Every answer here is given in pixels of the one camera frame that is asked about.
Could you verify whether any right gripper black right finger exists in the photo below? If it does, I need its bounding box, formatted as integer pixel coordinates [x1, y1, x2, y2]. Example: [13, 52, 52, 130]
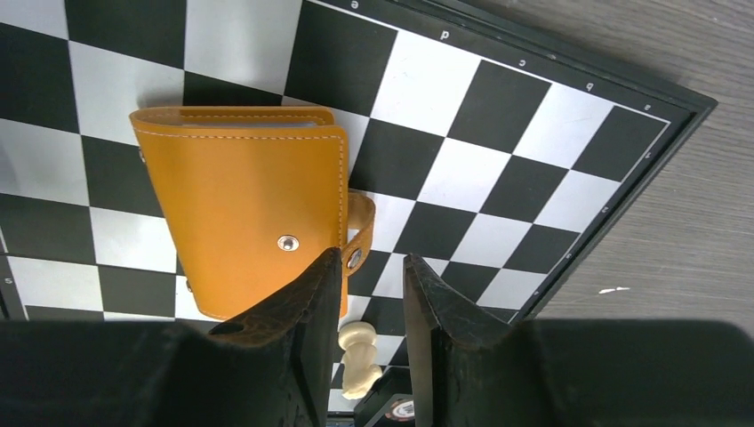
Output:
[403, 254, 753, 426]

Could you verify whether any black white chessboard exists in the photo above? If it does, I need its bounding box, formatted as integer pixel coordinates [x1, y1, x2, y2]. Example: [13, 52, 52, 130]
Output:
[1, 1, 718, 426]

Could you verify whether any small black framed round object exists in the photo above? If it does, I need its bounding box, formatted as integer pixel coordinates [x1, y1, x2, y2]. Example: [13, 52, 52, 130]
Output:
[354, 375, 415, 427]

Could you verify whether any beige chess pawn left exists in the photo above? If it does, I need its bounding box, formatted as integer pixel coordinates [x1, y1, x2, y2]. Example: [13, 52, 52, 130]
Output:
[338, 321, 382, 400]

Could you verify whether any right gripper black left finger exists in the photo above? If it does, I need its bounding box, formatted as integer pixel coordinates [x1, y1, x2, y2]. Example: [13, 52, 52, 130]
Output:
[1, 247, 342, 426]

